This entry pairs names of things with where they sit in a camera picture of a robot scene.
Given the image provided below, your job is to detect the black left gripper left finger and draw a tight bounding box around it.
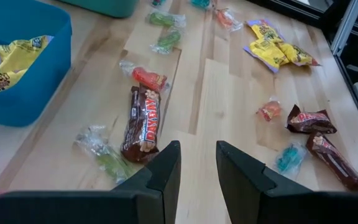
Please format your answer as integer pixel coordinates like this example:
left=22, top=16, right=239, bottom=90
left=0, top=140, right=182, bottom=224

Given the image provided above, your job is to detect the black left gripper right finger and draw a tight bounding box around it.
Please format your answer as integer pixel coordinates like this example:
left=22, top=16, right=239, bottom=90
left=216, top=140, right=358, bottom=224

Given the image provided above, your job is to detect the blue candy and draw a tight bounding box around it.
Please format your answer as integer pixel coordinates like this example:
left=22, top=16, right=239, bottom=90
left=273, top=142, right=307, bottom=180

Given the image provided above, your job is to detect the green candy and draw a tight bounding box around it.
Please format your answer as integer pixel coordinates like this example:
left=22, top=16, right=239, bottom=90
left=145, top=11, right=186, bottom=29
left=149, top=27, right=183, bottom=55
left=73, top=124, right=136, bottom=185

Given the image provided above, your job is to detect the brown PayDay candy bar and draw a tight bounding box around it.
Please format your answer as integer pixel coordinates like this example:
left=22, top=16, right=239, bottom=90
left=305, top=132, right=358, bottom=192
left=120, top=85, right=162, bottom=164
left=285, top=104, right=337, bottom=135

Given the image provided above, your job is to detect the orange candy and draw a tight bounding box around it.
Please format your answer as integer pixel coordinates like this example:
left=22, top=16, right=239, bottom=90
left=213, top=7, right=244, bottom=32
left=255, top=96, right=282, bottom=122

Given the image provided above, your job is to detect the red candy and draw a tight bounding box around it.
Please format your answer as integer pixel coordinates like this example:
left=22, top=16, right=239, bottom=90
left=119, top=59, right=170, bottom=93

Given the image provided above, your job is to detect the yellow sour candy pack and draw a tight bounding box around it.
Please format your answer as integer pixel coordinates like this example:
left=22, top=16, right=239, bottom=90
left=278, top=42, right=321, bottom=67
left=0, top=34, right=55, bottom=94
left=243, top=37, right=290, bottom=75
left=246, top=18, right=285, bottom=44

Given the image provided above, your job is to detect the blue plastic bin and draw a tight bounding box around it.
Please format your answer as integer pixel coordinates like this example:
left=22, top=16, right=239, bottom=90
left=0, top=0, right=73, bottom=128

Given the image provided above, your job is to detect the teal plastic bin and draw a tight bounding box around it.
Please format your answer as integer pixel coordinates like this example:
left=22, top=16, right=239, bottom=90
left=57, top=0, right=139, bottom=19

